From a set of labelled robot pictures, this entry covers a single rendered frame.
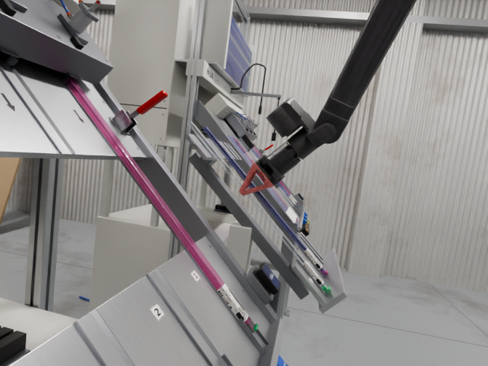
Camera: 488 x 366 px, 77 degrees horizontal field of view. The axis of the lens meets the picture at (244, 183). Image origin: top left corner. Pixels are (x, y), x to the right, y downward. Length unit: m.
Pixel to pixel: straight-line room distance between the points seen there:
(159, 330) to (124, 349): 0.05
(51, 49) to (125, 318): 0.38
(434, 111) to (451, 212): 0.98
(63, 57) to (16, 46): 0.07
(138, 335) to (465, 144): 3.43
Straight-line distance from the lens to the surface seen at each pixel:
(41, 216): 0.78
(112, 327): 0.32
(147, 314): 0.36
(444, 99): 3.54
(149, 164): 0.59
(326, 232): 3.29
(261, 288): 0.57
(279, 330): 0.55
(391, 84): 3.27
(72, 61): 0.58
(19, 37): 0.51
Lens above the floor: 1.00
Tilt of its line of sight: 5 degrees down
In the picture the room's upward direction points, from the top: 7 degrees clockwise
